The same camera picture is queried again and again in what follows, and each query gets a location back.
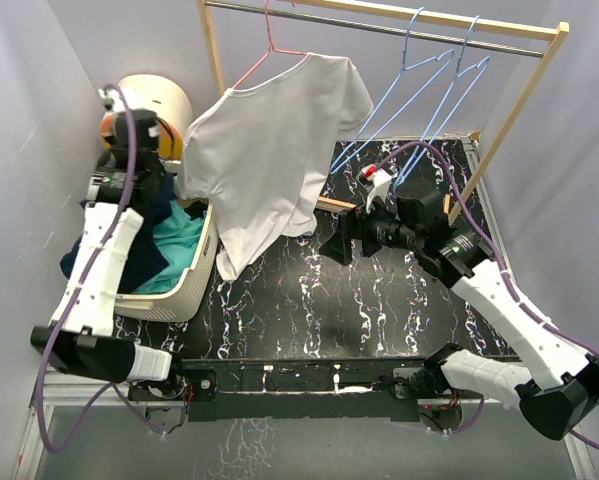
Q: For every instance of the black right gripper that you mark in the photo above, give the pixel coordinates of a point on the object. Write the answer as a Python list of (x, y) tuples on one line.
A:
[(351, 225)]

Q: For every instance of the teal t shirt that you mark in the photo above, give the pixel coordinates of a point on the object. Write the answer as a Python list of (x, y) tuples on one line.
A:
[(176, 239)]

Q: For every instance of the navy blue t shirt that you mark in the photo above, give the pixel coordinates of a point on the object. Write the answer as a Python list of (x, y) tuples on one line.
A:
[(145, 260)]

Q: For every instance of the light blue wire hanger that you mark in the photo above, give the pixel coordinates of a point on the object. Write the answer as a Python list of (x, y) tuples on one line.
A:
[(462, 82)]

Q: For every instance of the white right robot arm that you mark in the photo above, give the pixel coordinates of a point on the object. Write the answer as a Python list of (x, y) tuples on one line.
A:
[(556, 385)]

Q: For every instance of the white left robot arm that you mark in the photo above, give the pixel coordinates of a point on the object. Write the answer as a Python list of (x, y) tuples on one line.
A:
[(78, 339)]

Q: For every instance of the white t shirt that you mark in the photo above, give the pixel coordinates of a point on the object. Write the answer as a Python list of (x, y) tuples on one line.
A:
[(262, 155)]

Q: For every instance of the cream laundry basket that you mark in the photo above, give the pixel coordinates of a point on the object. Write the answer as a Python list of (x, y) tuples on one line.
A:
[(181, 303)]

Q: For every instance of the cream orange drawer cabinet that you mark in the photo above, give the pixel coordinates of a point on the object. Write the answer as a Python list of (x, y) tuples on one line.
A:
[(162, 96)]

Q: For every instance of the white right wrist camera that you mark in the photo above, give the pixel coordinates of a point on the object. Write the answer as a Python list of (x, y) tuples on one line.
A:
[(377, 182)]

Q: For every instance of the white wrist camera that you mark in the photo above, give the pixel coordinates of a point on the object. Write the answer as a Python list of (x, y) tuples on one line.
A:
[(113, 99), (377, 182)]

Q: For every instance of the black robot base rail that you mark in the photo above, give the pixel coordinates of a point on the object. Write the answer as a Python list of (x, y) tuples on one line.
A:
[(392, 388)]

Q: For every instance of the pink wire hanger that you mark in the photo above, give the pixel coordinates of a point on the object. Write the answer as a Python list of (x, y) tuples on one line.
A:
[(274, 62)]

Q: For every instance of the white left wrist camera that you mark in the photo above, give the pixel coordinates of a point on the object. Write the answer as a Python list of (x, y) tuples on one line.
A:
[(113, 99)]

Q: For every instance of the aluminium frame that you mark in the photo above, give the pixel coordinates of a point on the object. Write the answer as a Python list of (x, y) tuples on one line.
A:
[(266, 325)]

